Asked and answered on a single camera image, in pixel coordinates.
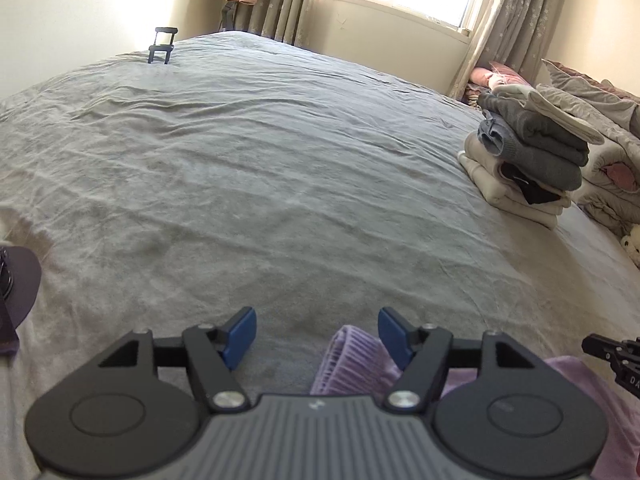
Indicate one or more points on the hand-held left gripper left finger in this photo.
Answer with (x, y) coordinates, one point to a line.
(242, 335)

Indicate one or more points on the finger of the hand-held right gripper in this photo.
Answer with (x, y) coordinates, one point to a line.
(600, 347)

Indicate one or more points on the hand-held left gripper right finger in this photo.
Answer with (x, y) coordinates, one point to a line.
(395, 335)

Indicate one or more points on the lavender pants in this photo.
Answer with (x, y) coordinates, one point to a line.
(350, 360)

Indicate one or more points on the stack of folded clothes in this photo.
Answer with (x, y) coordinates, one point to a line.
(530, 160)

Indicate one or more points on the white plush toy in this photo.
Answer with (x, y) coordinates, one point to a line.
(632, 242)

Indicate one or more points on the grey bed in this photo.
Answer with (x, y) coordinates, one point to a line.
(250, 185)

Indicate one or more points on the folded grey duvet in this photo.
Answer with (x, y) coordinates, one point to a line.
(615, 160)

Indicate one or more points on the pink pillow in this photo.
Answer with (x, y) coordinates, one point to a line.
(495, 80)

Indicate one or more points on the black phone stand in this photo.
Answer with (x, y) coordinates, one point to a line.
(162, 47)

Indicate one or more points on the black bag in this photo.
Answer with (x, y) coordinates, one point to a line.
(226, 16)

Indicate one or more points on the grey star-patterned curtain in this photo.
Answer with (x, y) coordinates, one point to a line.
(500, 20)
(280, 0)

